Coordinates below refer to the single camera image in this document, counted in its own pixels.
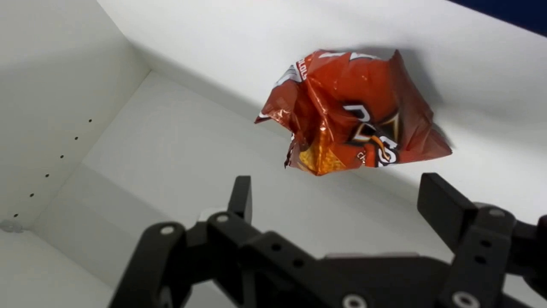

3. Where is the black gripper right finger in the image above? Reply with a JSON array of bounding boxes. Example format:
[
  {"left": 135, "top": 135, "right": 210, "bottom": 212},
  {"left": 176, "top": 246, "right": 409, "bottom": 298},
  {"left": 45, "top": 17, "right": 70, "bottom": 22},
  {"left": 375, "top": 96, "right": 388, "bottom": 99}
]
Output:
[{"left": 416, "top": 171, "right": 547, "bottom": 308}]

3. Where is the orange red chip sachet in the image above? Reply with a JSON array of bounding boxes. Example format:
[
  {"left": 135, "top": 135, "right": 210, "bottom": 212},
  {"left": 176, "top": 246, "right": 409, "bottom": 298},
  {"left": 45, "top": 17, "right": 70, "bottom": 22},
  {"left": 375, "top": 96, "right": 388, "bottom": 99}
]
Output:
[{"left": 253, "top": 46, "right": 455, "bottom": 178}]

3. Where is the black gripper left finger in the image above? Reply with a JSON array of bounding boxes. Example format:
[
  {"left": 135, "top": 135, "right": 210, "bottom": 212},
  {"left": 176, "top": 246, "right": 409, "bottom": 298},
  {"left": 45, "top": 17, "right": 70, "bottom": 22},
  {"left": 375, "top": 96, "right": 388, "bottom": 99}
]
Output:
[{"left": 108, "top": 175, "right": 368, "bottom": 308}]

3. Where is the white wall cabinet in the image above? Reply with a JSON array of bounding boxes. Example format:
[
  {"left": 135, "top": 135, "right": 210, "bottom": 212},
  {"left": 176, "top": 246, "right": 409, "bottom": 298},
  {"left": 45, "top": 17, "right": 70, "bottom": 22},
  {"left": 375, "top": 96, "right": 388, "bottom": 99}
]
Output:
[{"left": 0, "top": 0, "right": 547, "bottom": 308}]

